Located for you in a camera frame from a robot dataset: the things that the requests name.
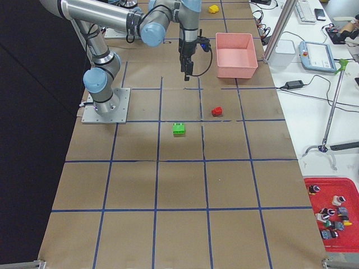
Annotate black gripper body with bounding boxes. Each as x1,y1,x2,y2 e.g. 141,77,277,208
178,39,199,72

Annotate green toy block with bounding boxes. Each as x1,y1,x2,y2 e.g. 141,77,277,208
172,122,186,137

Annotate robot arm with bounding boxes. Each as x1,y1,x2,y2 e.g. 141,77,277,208
41,1,201,115

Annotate pink plastic box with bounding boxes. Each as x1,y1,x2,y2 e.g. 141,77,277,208
215,33,258,79

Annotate red toy block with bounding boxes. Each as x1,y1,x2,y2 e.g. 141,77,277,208
211,106,223,117

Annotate yellow toy block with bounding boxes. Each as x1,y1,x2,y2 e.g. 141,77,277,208
208,4,219,14

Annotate white plastic container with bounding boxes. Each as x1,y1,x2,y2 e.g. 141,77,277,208
269,39,296,67

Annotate black power adapter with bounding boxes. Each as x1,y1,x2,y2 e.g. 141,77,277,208
284,80,305,90

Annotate white keyboard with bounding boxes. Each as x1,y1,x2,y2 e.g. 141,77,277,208
295,0,316,25

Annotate teach pendant tablet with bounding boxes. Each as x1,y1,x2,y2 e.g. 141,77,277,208
298,41,337,73

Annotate black smartphone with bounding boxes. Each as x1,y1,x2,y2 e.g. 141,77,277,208
314,8,326,21

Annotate metal reacher grabber tool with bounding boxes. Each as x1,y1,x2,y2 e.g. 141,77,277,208
302,59,358,171

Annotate red parts tray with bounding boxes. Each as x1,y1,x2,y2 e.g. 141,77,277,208
305,177,358,253

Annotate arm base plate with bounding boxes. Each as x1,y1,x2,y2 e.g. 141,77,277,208
104,28,127,39
81,88,131,124

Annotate aluminium frame post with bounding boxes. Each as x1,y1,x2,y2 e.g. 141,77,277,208
263,0,297,63

